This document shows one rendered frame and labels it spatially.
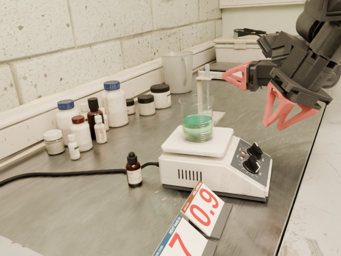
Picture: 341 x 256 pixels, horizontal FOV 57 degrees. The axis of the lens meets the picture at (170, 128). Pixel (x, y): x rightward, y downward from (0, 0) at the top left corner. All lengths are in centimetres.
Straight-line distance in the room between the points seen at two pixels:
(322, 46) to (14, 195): 62
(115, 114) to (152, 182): 35
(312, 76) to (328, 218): 23
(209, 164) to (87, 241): 24
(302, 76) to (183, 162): 25
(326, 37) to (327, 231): 30
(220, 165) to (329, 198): 20
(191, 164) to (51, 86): 53
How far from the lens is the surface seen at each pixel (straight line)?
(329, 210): 60
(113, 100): 93
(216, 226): 53
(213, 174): 57
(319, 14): 55
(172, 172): 60
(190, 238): 48
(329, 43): 56
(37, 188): 71
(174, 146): 59
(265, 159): 65
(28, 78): 92
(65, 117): 85
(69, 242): 55
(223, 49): 167
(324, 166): 73
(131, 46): 124
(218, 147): 58
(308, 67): 57
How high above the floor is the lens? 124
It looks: 22 degrees down
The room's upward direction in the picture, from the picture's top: 4 degrees counter-clockwise
